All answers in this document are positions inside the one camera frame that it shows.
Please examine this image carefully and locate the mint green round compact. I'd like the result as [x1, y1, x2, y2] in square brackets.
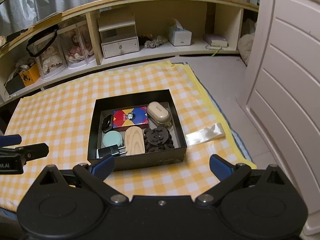
[103, 131, 123, 147]

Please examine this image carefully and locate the black smartwatch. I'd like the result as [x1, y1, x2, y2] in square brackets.
[101, 114, 113, 133]

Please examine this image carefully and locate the black cardboard box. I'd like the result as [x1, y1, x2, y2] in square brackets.
[87, 89, 187, 171]

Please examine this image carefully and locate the black charger plug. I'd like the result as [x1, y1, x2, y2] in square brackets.
[97, 145, 126, 159]

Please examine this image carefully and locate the clear tape strip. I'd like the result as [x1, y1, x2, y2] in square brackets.
[185, 122, 226, 146]

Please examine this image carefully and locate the oval wooden lid case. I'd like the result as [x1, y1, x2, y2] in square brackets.
[125, 126, 145, 155]

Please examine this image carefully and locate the yellow white checkered mat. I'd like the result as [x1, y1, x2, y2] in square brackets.
[1, 61, 252, 212]

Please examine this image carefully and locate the grey blue underlay mat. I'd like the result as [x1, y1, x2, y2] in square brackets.
[173, 62, 253, 162]

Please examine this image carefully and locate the colourful playing card box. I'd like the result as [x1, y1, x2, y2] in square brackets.
[113, 106, 149, 131]

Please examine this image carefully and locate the black hair claw clip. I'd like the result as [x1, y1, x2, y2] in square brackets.
[143, 126, 175, 153]

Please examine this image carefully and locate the yellow black small box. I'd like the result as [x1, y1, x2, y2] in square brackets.
[5, 63, 40, 95]

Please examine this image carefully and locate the beige Kinyo earbud case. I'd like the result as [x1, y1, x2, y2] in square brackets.
[146, 101, 171, 126]

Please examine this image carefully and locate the white panelled door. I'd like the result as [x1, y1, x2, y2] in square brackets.
[238, 0, 319, 236]

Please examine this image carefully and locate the clear doll display case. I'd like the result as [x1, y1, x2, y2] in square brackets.
[57, 20, 95, 69]

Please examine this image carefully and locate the wooden low shelf unit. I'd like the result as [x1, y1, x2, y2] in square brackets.
[0, 0, 259, 106]

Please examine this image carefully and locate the beige fluffy cushion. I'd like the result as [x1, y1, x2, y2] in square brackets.
[238, 18, 257, 65]

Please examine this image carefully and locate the grey white scrunchie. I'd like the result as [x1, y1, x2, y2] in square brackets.
[144, 35, 168, 49]

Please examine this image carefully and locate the white mini drawer organizer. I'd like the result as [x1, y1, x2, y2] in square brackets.
[98, 7, 140, 59]

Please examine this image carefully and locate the white tissue box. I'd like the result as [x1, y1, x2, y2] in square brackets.
[168, 18, 192, 47]

